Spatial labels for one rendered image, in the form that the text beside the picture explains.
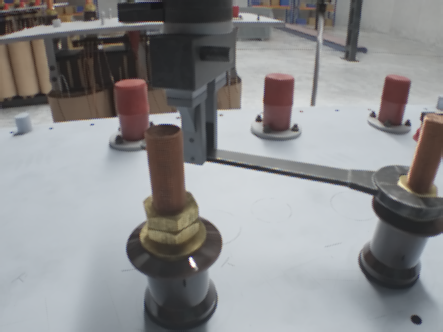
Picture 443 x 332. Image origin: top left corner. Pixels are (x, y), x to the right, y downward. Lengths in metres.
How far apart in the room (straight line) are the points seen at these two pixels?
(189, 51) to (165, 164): 0.11
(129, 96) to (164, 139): 0.45
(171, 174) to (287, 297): 0.21
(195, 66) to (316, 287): 0.28
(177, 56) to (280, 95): 0.45
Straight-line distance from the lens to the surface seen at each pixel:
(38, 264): 0.48
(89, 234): 0.50
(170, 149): 0.25
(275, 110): 0.75
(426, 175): 0.38
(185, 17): 0.33
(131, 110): 0.70
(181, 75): 0.31
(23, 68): 6.21
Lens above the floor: 1.67
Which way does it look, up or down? 29 degrees down
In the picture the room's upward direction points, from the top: straight up
